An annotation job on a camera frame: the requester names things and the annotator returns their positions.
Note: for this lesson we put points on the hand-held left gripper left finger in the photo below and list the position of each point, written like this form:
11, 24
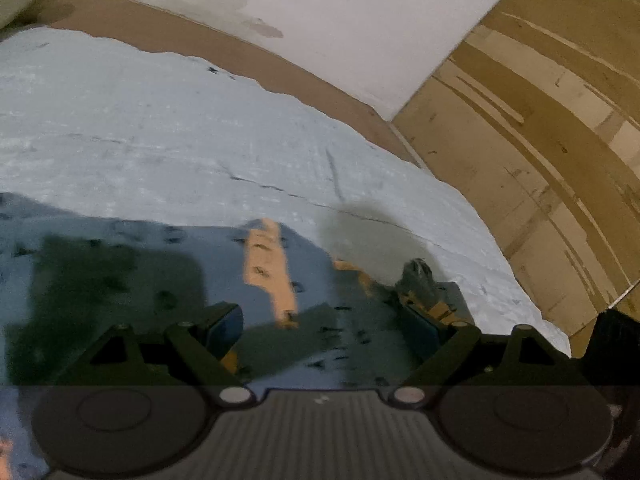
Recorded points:
227, 330

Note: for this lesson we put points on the light blue blanket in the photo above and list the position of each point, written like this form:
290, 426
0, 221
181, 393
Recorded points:
150, 135

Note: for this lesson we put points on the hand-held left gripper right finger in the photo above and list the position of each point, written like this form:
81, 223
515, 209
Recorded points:
417, 332

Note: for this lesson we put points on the blue pants with orange print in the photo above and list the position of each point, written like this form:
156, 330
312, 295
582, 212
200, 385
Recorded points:
150, 255

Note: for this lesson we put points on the patterned wooden wardrobe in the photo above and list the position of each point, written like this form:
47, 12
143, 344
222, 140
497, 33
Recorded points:
550, 135

